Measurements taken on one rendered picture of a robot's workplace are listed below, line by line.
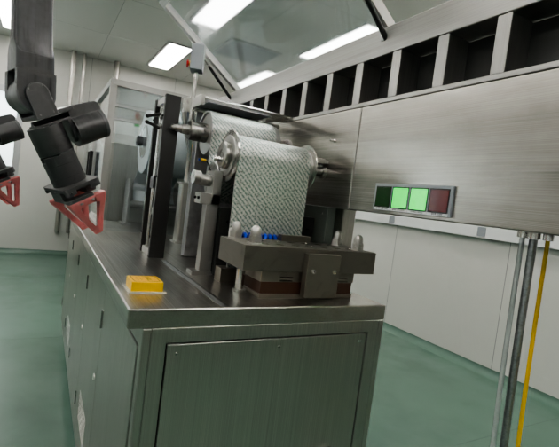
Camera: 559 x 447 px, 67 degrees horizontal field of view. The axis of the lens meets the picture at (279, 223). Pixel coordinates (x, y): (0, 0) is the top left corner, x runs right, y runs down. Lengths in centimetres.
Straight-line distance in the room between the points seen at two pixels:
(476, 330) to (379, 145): 281
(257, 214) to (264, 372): 44
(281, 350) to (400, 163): 55
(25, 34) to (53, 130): 15
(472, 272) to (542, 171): 296
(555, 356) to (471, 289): 75
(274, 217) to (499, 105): 63
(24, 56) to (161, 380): 63
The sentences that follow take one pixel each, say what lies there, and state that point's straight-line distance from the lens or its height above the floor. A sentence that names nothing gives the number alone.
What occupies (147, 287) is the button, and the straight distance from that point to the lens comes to 99.
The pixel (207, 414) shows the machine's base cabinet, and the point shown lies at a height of 66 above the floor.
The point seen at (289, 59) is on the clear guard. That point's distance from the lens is 175.
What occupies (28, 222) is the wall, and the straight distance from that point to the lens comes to 668.
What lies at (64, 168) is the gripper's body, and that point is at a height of 115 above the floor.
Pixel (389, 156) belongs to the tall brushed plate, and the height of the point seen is 129.
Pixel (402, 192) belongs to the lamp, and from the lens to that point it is 109.
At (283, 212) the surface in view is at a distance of 124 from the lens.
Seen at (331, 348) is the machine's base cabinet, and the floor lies 79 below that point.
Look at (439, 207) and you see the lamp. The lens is 101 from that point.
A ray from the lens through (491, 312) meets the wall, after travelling 375.
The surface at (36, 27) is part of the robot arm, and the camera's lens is 83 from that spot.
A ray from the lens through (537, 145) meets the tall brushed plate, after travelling 92.
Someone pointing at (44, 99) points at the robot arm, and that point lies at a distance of 80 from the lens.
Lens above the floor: 114
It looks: 3 degrees down
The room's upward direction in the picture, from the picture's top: 7 degrees clockwise
